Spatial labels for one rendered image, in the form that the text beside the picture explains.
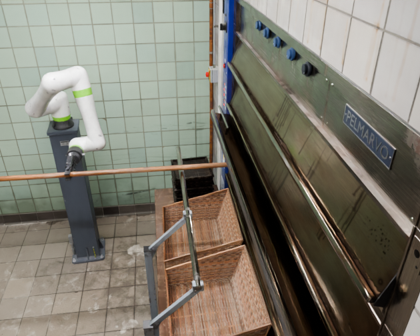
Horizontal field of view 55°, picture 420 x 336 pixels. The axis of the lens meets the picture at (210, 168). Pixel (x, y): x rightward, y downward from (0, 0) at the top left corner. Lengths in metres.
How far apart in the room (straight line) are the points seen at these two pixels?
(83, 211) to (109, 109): 0.88
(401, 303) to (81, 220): 2.77
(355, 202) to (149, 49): 2.53
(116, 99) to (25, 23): 0.86
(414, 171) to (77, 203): 2.75
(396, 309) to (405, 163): 0.31
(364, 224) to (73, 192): 2.52
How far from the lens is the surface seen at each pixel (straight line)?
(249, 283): 2.27
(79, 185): 3.21
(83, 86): 2.61
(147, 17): 3.31
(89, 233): 3.48
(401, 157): 0.92
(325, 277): 1.32
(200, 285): 1.71
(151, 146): 3.67
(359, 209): 1.09
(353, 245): 1.08
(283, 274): 1.45
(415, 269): 0.90
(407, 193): 0.91
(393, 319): 1.02
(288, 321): 1.29
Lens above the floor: 2.43
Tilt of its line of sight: 31 degrees down
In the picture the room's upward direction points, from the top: straight up
